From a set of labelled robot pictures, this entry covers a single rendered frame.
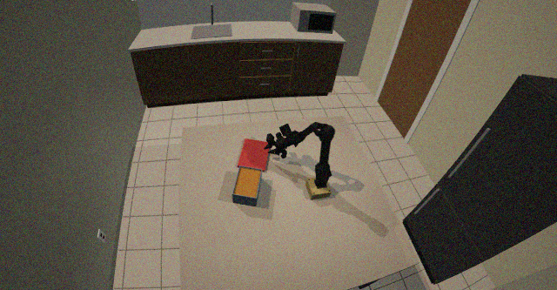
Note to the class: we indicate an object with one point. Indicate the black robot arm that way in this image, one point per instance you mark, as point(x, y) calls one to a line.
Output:
point(325, 134)

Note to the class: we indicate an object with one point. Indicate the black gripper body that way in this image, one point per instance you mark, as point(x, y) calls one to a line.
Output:
point(280, 145)

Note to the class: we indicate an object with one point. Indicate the red lid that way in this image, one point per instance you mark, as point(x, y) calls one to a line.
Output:
point(253, 154)

